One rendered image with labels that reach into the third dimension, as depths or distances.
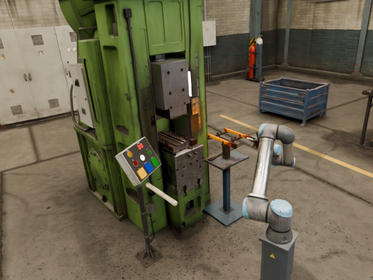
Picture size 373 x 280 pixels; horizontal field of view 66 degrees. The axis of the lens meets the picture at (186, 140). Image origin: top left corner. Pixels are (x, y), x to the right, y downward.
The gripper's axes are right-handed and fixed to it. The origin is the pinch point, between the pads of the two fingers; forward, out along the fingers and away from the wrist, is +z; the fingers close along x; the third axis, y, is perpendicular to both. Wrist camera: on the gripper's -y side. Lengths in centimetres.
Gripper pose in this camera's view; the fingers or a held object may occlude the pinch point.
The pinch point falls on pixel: (248, 136)
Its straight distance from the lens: 297.2
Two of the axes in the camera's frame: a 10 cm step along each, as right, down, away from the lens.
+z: -6.0, -2.8, 7.5
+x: 8.0, -2.9, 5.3
